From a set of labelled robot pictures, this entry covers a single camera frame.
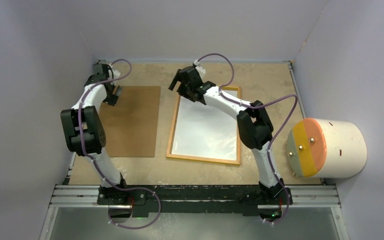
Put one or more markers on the white cylinder container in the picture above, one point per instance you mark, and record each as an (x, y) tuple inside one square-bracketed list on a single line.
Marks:
[(321, 148)]

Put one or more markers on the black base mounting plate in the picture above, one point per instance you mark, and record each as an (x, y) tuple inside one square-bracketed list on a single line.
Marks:
[(247, 200)]

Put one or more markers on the aluminium rail frame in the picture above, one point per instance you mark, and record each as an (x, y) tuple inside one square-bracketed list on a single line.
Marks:
[(203, 147)]

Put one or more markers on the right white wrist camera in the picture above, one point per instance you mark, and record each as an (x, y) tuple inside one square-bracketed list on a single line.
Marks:
[(200, 69)]

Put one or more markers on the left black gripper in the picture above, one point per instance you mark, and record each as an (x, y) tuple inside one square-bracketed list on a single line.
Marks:
[(112, 96)]

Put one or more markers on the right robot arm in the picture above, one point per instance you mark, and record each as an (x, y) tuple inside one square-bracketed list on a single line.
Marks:
[(254, 126)]

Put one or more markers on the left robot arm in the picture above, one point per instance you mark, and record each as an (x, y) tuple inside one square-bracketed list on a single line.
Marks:
[(83, 129)]

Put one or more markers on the yellow picture frame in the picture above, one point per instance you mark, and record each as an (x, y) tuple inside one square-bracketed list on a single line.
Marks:
[(205, 160)]

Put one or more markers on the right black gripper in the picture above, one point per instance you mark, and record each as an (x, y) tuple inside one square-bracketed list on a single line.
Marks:
[(180, 91)]

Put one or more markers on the brown backing board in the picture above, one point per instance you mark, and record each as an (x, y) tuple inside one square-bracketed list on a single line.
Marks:
[(131, 124)]

